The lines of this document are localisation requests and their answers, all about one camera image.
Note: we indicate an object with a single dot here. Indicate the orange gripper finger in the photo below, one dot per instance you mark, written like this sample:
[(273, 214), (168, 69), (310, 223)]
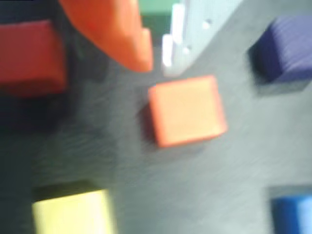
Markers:
[(114, 29)]

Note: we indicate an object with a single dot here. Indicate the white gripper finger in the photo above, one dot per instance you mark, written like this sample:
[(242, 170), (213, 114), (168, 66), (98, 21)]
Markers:
[(192, 29)]

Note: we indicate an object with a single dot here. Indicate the yellow wooden cube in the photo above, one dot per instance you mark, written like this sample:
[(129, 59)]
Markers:
[(70, 214)]

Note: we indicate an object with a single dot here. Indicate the green wooden cube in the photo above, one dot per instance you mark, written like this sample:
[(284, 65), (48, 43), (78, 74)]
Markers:
[(156, 7)]

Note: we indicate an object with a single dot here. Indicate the orange wooden cube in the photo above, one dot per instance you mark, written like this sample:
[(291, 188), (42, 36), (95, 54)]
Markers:
[(187, 112)]

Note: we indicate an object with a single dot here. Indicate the red wooden cube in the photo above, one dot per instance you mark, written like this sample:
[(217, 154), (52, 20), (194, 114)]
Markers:
[(29, 58)]

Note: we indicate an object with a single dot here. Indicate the purple wooden cube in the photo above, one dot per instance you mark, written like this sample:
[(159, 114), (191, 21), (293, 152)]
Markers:
[(287, 48)]

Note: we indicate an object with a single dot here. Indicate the blue wooden cube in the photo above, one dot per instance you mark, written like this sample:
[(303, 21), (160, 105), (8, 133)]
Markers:
[(295, 217)]

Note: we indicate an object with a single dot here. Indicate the dark grey felt mat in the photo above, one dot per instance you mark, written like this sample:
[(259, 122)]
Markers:
[(195, 182)]

